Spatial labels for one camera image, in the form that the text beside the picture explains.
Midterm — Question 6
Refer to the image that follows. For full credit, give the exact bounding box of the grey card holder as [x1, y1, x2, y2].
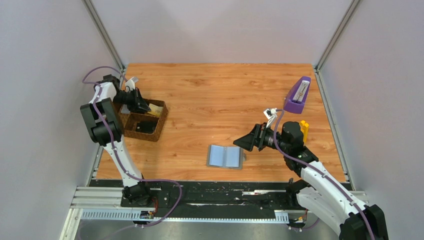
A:
[206, 145, 247, 170]

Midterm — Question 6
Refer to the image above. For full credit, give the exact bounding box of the black VIP card in basket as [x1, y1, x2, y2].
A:
[135, 121, 158, 134]

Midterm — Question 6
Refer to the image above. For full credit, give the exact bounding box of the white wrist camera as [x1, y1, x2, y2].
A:
[263, 108, 280, 128]
[124, 76, 139, 92]

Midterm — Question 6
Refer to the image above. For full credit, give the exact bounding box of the white slotted cable duct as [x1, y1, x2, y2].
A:
[80, 209, 290, 224]

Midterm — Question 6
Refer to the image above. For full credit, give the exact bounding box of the purple metronome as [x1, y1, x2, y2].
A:
[283, 76, 311, 114]

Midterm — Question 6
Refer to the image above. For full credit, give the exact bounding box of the brown woven divided basket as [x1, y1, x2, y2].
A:
[114, 99, 169, 142]

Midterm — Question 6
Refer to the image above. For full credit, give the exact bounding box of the gold striped card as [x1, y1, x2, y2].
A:
[147, 103, 164, 118]

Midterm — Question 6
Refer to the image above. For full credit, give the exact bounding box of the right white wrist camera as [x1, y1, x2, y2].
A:
[263, 108, 280, 128]

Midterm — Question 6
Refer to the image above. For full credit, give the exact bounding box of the silver card in basket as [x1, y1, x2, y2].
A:
[120, 104, 131, 115]

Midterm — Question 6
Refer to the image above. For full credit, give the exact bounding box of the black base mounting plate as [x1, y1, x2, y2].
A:
[89, 179, 306, 218]

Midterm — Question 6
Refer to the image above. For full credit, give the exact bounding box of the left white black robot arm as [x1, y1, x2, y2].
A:
[80, 74, 153, 207]

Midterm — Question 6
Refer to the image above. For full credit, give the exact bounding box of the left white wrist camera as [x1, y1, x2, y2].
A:
[124, 76, 139, 92]

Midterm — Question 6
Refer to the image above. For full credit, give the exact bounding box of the colourful toy block vehicle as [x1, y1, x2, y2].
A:
[299, 120, 310, 143]

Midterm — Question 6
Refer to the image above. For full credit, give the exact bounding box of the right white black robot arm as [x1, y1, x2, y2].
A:
[233, 121, 389, 240]

